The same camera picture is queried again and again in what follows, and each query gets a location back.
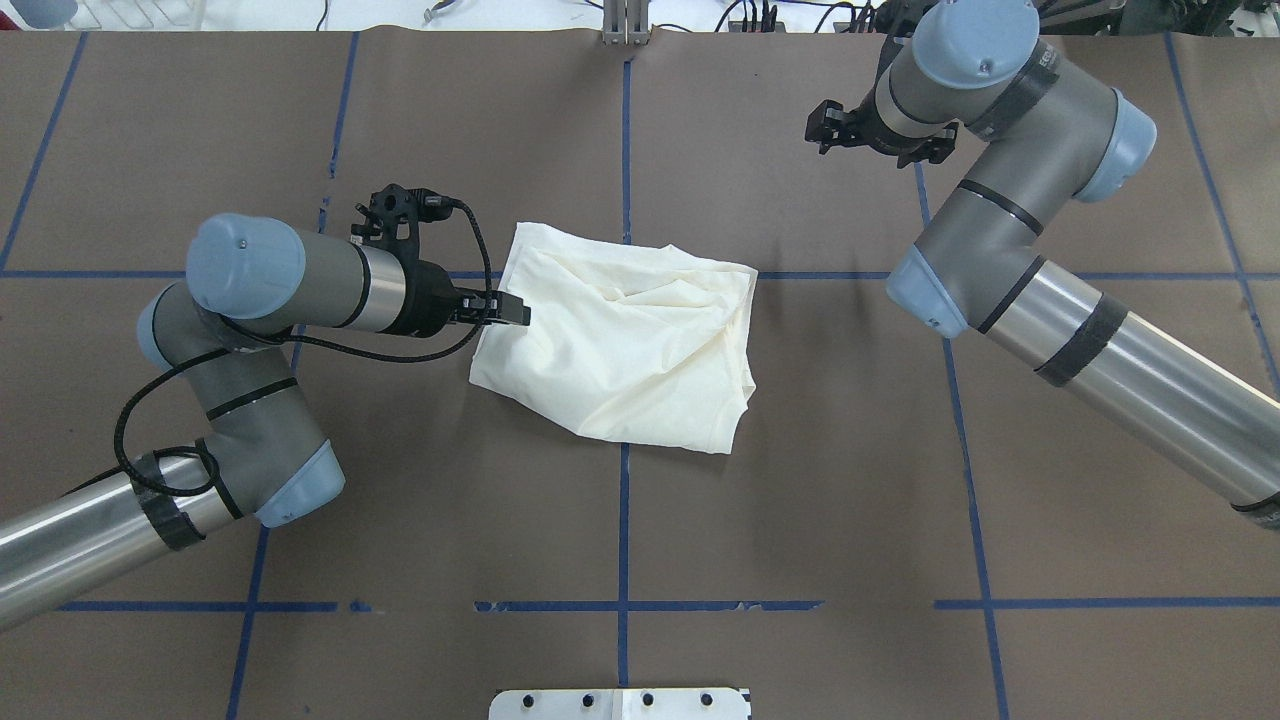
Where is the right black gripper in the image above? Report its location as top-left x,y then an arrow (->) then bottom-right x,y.
806,96 -> 959,169

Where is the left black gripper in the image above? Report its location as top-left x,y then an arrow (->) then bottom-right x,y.
394,260 -> 532,337

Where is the cream long-sleeve cat shirt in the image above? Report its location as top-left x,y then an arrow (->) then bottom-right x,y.
468,222 -> 758,454

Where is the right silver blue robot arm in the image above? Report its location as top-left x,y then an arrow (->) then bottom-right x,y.
804,1 -> 1279,532

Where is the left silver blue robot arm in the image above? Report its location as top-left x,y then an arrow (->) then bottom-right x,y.
3,213 -> 531,629

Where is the clear acrylic rack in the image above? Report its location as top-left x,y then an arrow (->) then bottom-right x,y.
65,1 -> 209,32

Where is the light blue cup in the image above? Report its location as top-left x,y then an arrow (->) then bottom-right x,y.
8,0 -> 78,29

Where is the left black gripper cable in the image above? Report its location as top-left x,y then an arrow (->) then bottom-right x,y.
111,200 -> 495,498

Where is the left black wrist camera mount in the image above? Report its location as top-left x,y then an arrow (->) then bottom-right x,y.
349,184 -> 458,263

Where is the aluminium frame post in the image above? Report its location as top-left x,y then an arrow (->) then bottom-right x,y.
598,0 -> 652,46

